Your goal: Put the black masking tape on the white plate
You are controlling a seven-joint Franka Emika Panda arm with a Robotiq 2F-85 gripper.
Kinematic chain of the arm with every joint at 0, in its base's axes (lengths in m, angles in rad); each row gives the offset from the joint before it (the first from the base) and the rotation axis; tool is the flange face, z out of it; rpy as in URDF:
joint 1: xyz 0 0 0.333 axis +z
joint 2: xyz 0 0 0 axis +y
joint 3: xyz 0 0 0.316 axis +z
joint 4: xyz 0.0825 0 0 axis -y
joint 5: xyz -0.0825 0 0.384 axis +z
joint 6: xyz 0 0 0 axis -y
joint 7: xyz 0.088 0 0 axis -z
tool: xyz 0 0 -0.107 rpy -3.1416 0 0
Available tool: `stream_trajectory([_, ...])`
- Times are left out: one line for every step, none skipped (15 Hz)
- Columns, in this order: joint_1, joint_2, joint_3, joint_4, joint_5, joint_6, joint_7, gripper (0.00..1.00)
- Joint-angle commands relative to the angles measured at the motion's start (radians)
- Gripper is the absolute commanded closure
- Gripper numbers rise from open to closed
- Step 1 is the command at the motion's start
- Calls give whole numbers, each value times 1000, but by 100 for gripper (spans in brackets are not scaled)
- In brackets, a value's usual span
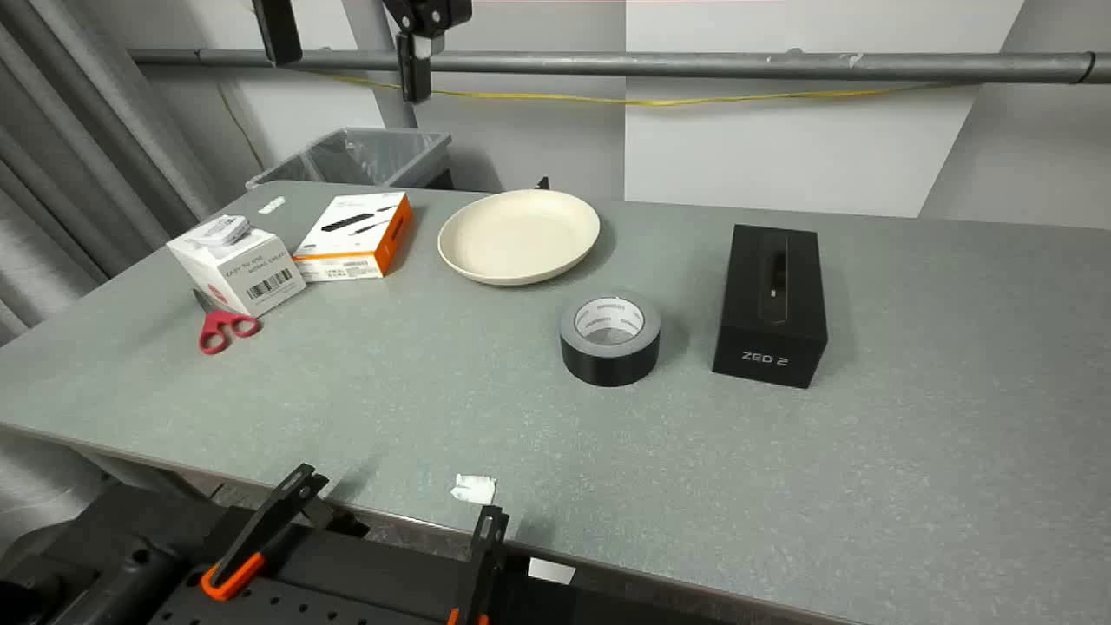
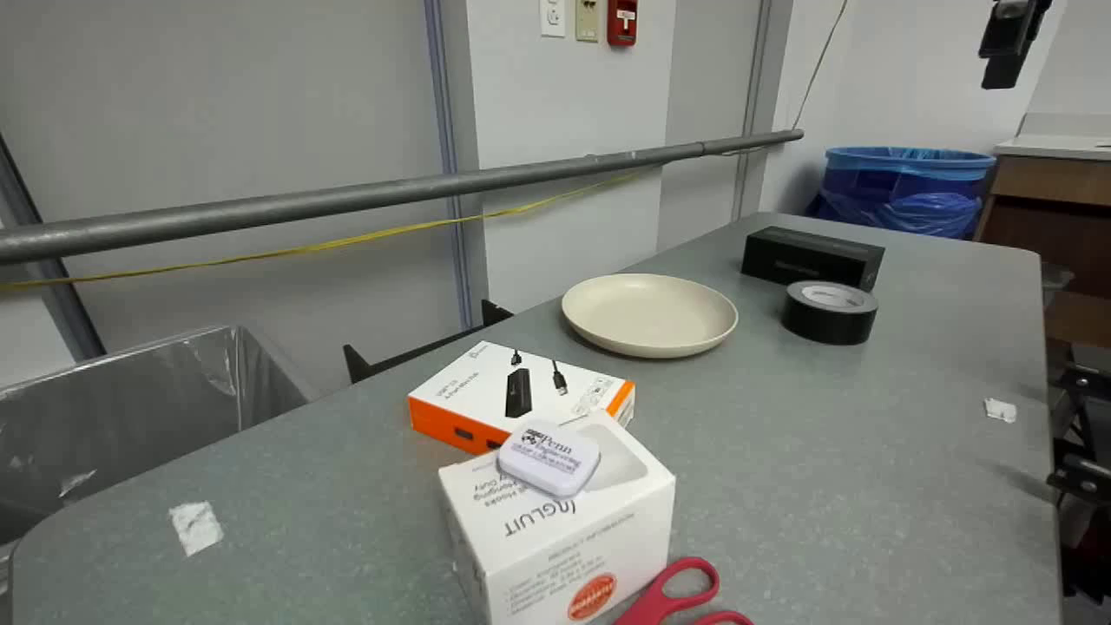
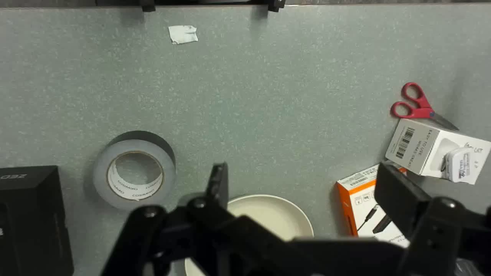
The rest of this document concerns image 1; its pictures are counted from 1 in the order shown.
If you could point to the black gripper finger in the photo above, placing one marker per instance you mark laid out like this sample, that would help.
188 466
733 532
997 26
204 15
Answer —
413 52
280 30

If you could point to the black masking tape roll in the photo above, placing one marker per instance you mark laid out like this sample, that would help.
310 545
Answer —
614 338

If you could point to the white tape scrap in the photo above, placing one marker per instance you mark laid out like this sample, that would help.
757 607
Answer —
272 205
474 489

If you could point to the white round plate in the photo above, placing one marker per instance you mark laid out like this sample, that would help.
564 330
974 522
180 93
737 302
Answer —
520 238

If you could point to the grey plastic bin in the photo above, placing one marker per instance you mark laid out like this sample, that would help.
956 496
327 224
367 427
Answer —
352 158

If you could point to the orange and white box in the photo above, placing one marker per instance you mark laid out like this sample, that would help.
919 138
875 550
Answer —
354 238

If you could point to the white cardboard box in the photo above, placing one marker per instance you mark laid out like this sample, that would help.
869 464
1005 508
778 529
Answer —
239 269

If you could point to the grey curtain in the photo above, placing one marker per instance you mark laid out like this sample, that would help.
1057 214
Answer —
70 176

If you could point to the black rectangular box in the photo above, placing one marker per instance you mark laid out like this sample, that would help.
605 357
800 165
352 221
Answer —
773 302

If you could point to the orange black bar clamp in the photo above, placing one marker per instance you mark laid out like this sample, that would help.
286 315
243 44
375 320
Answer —
261 541
484 566

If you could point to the white label sticker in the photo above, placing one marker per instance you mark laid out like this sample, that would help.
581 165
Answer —
549 572

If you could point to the black workbench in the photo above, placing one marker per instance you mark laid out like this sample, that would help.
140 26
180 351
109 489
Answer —
125 566

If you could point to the grey vertical wall post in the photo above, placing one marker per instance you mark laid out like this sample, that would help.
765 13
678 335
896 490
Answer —
383 100

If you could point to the black bracket behind table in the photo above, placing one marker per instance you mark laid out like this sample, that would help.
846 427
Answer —
542 181

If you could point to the grey metal rail pipe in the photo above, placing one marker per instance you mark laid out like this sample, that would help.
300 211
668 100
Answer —
696 65

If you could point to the white wall board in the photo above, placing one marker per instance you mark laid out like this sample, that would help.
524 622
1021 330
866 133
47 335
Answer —
800 139

